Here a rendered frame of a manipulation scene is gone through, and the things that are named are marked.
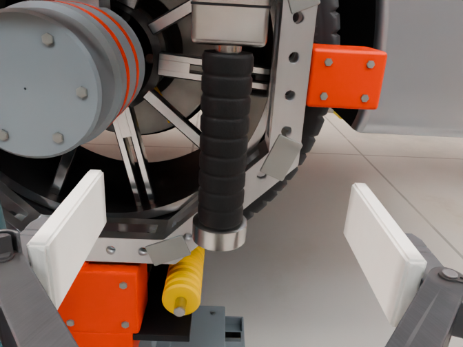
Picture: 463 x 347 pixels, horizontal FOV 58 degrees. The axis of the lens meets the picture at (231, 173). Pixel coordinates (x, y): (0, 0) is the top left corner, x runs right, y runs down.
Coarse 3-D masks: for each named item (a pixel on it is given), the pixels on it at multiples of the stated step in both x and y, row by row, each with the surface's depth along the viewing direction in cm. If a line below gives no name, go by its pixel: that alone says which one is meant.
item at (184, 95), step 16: (144, 0) 70; (160, 0) 70; (176, 0) 70; (128, 16) 67; (176, 32) 72; (176, 48) 73; (192, 48) 73; (208, 48) 73; (176, 80) 75; (176, 96) 76; (192, 96) 76; (144, 112) 77; (192, 112) 77; (112, 128) 78; (144, 128) 78; (160, 128) 78
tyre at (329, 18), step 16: (320, 0) 54; (336, 0) 55; (320, 16) 55; (336, 16) 55; (320, 32) 56; (320, 112) 60; (304, 128) 61; (320, 128) 62; (304, 144) 62; (304, 160) 64; (288, 176) 64; (16, 192) 64; (272, 192) 64; (48, 208) 66; (256, 208) 65
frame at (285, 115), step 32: (288, 0) 46; (288, 32) 48; (288, 64) 49; (288, 96) 55; (288, 128) 56; (256, 160) 54; (288, 160) 53; (0, 192) 59; (256, 192) 55; (128, 224) 62; (160, 224) 62; (96, 256) 59; (128, 256) 59; (160, 256) 58
